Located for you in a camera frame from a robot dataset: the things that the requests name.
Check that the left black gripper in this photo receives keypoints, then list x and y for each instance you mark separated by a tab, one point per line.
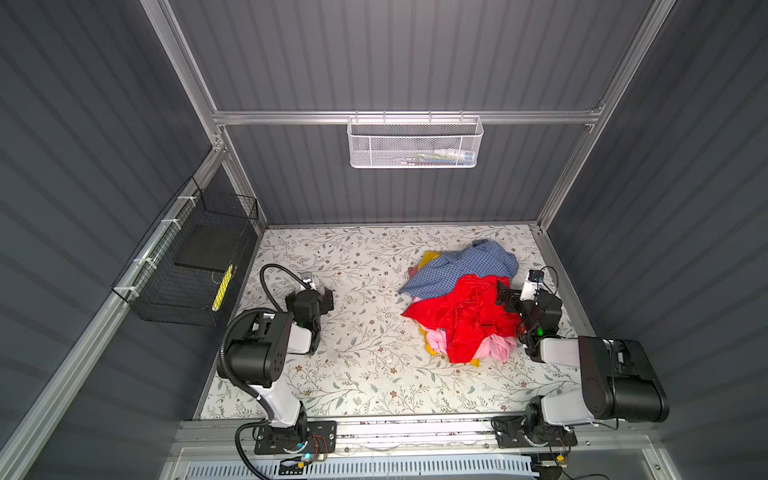
324	301

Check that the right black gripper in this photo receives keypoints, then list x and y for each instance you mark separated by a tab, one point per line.
513	300

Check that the yellow cloth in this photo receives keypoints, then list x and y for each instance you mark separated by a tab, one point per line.
427	259

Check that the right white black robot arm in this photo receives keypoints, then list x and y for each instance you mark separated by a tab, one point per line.
617	381

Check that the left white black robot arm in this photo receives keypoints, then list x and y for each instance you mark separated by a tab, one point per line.
255	348

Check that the light pink cloth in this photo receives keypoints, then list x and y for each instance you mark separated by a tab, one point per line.
495	347

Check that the red cloth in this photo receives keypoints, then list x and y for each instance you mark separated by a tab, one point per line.
468	315

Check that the blue checkered cloth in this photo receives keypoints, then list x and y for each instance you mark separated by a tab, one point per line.
440	276

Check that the floral table mat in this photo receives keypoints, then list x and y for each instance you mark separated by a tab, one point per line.
371	359

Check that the yellow green marker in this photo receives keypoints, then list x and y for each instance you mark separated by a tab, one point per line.
222	289

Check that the black flat pad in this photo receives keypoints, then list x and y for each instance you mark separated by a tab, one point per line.
208	248

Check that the items in white basket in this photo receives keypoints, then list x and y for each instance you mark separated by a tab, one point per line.
441	158

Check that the white vented panel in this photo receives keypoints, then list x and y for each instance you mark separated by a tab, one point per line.
460	466

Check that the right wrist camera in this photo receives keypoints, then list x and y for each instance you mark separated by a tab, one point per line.
531	285

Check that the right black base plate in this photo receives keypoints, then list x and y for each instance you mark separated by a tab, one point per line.
517	432

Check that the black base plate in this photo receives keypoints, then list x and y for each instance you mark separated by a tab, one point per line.
319	437
517	432

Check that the black wire basket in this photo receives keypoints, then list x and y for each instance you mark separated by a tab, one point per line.
156	290

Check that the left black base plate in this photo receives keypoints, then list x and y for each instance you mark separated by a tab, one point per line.
319	437

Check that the aluminium mounting rail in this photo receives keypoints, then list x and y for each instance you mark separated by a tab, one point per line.
406	434

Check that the white wire basket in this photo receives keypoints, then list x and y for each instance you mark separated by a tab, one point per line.
380	142

